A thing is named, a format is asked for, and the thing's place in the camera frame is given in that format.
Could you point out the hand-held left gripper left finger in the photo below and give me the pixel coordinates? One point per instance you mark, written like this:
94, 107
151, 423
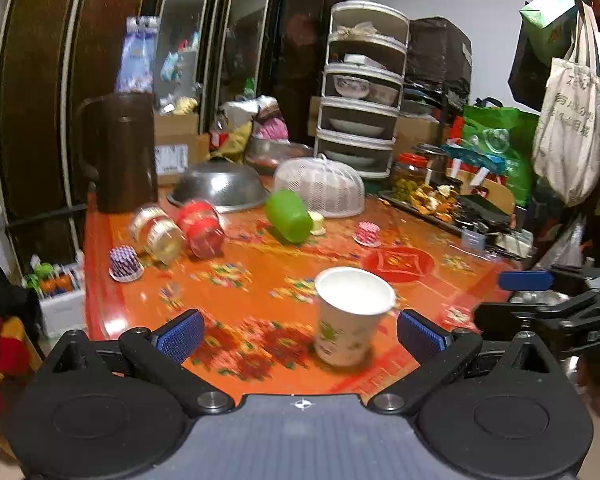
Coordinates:
181, 332

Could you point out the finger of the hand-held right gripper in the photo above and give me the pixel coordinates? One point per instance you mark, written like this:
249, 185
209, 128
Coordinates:
510, 317
525, 280

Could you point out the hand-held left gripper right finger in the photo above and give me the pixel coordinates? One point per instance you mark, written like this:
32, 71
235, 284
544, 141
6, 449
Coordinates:
420, 332

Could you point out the white floral paper cup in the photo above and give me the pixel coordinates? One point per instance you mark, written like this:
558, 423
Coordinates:
352, 315

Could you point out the purple striped small cup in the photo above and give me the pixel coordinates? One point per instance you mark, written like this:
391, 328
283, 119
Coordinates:
125, 262

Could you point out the pink striped small cup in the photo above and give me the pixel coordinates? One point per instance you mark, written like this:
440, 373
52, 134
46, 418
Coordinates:
367, 234

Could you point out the green plastic cup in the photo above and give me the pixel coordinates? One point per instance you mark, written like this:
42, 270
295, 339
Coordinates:
289, 216

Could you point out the clear jar with gold lid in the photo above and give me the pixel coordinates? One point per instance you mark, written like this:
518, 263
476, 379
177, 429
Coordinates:
157, 232

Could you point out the red tin can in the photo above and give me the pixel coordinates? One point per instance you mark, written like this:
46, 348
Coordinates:
201, 227

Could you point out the black snack tray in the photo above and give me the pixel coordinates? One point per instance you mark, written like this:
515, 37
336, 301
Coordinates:
430, 205

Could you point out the white storage box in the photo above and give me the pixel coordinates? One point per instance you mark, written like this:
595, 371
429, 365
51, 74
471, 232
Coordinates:
55, 292

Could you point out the green shopping bag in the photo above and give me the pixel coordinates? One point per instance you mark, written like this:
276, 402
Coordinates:
507, 147

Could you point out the steel mixing bowl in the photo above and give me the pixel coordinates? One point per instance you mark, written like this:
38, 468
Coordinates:
219, 187

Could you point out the glass jar with red lid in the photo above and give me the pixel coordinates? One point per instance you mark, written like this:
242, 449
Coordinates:
409, 175

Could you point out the beige canvas tote bag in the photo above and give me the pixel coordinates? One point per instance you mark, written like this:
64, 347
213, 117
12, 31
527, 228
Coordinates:
570, 130

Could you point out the white mesh food cover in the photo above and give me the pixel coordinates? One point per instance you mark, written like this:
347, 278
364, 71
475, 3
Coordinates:
320, 186

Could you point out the cardboard box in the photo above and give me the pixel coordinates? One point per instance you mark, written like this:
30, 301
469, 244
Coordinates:
176, 146

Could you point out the brown plastic pitcher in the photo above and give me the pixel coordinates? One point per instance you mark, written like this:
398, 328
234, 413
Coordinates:
117, 152

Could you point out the pink cloth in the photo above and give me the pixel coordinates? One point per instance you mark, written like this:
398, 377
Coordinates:
272, 127

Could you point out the black bag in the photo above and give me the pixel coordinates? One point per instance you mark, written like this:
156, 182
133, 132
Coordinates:
437, 60

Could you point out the white tiered dish rack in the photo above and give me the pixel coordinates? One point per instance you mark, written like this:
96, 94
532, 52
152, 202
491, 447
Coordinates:
362, 90

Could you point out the blue printed packet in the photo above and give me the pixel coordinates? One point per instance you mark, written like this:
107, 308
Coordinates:
137, 55

